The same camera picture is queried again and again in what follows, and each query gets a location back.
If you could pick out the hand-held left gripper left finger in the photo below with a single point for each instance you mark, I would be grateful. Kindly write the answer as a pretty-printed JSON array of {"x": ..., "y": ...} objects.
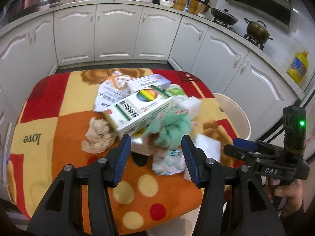
[{"x": 123, "y": 157}]

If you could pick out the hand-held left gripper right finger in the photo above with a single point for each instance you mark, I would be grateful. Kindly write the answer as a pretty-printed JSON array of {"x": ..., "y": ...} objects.
[{"x": 190, "y": 159}]

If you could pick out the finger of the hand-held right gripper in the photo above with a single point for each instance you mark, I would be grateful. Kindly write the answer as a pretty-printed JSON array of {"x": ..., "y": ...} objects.
[
  {"x": 246, "y": 143},
  {"x": 238, "y": 152}
]

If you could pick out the cream trash bin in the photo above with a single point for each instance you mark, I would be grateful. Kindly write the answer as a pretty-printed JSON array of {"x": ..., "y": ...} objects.
[{"x": 231, "y": 113}]

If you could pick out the person's right forearm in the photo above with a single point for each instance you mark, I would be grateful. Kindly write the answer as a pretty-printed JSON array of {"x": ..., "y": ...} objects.
[{"x": 296, "y": 216}]

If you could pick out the person's right hand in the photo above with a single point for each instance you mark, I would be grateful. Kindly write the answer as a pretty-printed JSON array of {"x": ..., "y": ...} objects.
[{"x": 292, "y": 194}]

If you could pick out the small black object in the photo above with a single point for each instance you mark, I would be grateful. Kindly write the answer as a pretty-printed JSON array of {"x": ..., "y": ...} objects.
[{"x": 140, "y": 159}]

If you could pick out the white sponge block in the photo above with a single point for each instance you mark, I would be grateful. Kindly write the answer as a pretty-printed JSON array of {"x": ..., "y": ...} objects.
[
  {"x": 190, "y": 105},
  {"x": 208, "y": 147}
]

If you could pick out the crumpled white green-print wrapper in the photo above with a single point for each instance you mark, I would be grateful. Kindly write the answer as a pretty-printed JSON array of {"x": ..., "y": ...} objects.
[{"x": 168, "y": 163}]

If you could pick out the crumpled brown tissue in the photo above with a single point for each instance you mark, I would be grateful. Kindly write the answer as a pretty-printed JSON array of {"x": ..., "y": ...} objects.
[{"x": 99, "y": 135}]

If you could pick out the green cloth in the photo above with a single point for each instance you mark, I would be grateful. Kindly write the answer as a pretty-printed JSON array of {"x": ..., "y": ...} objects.
[{"x": 172, "y": 127}]

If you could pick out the white box with rainbow label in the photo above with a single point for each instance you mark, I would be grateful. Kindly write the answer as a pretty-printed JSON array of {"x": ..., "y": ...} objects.
[{"x": 137, "y": 110}]

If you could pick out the printed blanket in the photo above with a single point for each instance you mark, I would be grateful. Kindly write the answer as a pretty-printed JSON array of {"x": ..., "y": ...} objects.
[{"x": 61, "y": 127}]

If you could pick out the white orange plastic packet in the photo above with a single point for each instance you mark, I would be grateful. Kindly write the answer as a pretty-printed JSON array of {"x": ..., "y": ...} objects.
[{"x": 112, "y": 88}]

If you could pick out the white blue cardboard box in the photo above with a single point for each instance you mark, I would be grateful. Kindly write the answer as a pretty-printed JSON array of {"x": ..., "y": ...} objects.
[{"x": 150, "y": 82}]

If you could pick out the yellow oil bottle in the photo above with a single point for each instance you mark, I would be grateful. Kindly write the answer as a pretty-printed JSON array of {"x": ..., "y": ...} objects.
[{"x": 298, "y": 67}]

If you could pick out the gas stove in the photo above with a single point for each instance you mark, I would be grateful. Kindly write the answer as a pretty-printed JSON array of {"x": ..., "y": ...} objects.
[{"x": 256, "y": 43}]

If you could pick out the brass pot with lid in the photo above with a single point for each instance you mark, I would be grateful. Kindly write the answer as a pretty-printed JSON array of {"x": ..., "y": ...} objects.
[{"x": 257, "y": 30}]

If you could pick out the white kitchen cabinets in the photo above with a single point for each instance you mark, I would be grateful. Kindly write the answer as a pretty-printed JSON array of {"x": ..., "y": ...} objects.
[{"x": 118, "y": 32}]

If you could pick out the black wok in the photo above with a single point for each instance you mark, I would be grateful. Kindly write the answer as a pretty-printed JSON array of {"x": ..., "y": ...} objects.
[{"x": 224, "y": 16}]

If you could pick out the blue white carton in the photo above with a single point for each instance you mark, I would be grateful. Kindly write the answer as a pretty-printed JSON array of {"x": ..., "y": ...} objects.
[{"x": 190, "y": 6}]

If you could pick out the wooden cutting board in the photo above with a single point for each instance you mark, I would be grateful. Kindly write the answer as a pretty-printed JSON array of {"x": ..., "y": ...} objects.
[{"x": 183, "y": 1}]

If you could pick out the white bowl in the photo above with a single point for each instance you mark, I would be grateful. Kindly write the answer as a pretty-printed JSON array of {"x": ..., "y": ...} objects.
[{"x": 166, "y": 3}]

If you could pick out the red cooking pot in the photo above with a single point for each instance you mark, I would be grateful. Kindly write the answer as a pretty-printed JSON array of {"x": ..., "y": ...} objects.
[{"x": 24, "y": 2}]

